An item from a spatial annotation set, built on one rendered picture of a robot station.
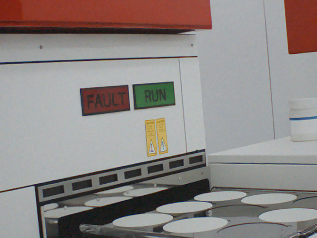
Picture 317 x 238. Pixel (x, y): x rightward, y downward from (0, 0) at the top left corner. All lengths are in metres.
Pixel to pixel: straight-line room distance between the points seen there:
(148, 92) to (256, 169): 0.27
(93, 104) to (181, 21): 0.25
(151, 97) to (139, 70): 0.06
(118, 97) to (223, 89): 2.81
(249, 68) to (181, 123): 2.93
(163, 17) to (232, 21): 2.90
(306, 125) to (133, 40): 0.48
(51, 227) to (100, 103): 0.24
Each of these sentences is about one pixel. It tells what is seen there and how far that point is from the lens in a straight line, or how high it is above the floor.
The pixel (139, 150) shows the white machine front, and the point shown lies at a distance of 1.20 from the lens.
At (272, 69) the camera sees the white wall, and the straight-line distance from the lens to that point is 4.44.
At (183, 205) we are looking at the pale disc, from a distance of 1.15.
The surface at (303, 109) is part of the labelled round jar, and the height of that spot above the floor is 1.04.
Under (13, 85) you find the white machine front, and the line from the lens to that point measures 1.02.
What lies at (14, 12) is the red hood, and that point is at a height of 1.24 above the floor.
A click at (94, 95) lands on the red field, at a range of 1.12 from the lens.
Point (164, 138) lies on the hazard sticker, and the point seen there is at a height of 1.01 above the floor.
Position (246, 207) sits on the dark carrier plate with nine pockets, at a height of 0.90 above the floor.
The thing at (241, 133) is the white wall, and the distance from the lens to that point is 4.09.
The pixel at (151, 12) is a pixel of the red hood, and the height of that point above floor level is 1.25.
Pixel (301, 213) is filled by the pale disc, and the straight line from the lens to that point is 1.02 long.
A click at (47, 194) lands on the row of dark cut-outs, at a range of 1.06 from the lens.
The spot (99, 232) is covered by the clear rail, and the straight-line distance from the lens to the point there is 1.02.
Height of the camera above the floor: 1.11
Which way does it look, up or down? 3 degrees down
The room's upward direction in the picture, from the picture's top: 5 degrees counter-clockwise
